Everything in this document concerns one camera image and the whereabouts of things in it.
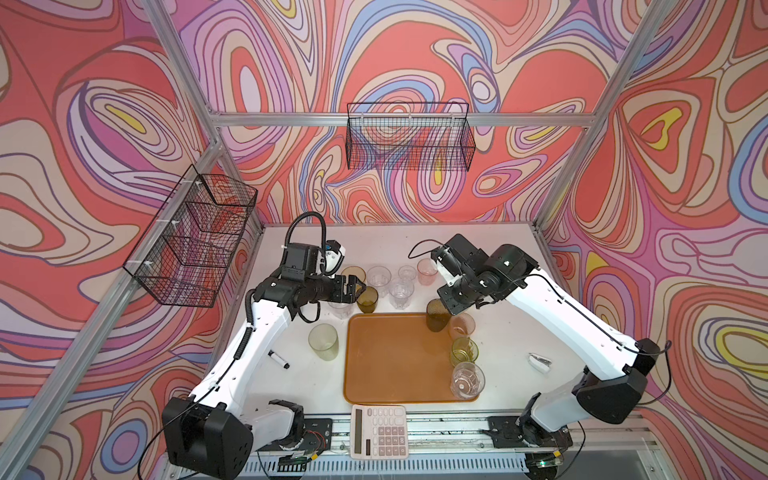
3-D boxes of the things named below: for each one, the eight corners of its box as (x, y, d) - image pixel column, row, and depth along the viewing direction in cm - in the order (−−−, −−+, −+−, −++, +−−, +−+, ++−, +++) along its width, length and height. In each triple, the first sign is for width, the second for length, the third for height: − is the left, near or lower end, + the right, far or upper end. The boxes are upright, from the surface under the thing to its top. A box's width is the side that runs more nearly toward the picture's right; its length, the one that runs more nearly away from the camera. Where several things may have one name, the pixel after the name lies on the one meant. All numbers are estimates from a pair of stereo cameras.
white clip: (526, 366, 86) (529, 363, 85) (528, 355, 88) (531, 352, 87) (547, 374, 85) (550, 372, 83) (548, 363, 87) (551, 360, 85)
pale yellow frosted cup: (314, 361, 86) (306, 347, 78) (317, 338, 91) (311, 323, 83) (338, 361, 87) (333, 347, 78) (340, 338, 91) (336, 323, 83)
